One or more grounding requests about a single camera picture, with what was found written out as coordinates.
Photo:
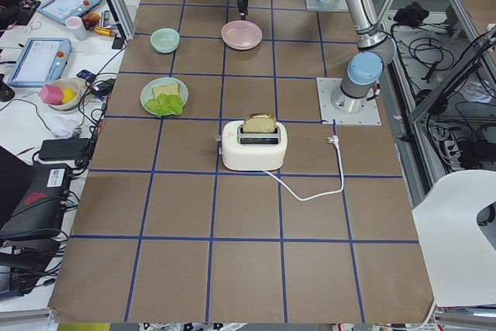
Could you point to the pink plate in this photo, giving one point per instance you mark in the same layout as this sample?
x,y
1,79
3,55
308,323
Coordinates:
x,y
241,34

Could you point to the green bowl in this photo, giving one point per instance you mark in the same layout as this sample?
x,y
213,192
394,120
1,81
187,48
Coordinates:
x,y
165,40

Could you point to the bread slice on plate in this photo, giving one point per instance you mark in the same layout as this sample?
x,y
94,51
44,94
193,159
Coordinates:
x,y
168,89

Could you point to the toast slice in toaster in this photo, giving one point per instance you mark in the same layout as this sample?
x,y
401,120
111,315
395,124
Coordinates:
x,y
259,123

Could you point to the green lettuce leaf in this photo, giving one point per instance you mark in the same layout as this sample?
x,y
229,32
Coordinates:
x,y
164,105

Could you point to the green plate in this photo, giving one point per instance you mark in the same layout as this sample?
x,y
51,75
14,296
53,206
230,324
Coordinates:
x,y
147,93

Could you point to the white toaster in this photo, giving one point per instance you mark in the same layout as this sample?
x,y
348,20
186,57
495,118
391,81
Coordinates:
x,y
252,151

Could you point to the far teach pendant tablet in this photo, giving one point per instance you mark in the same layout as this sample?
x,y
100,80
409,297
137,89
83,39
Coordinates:
x,y
60,10

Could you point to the teach pendant tablet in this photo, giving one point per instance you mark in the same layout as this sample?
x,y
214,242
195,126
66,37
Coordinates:
x,y
41,61
60,10

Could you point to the pink cup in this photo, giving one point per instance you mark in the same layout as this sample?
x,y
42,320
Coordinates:
x,y
76,27

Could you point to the yellow toy lemon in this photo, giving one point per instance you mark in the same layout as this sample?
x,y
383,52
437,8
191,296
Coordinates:
x,y
68,96

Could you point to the beige bowl with toy fruit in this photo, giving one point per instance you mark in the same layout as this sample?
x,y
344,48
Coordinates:
x,y
76,84

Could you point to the near teach pendant tablet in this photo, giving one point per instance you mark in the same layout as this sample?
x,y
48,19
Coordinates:
x,y
41,61

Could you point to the pink toy block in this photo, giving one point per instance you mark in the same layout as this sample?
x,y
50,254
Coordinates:
x,y
51,94

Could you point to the black power adapter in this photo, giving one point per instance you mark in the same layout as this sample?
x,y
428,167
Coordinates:
x,y
63,149

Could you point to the white chair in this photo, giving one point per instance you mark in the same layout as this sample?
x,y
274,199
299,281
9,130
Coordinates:
x,y
459,258

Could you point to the robot base plate near pot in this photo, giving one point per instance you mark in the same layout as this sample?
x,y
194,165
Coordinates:
x,y
326,5

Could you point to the robot base plate near toaster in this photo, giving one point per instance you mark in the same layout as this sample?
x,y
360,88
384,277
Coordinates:
x,y
337,108

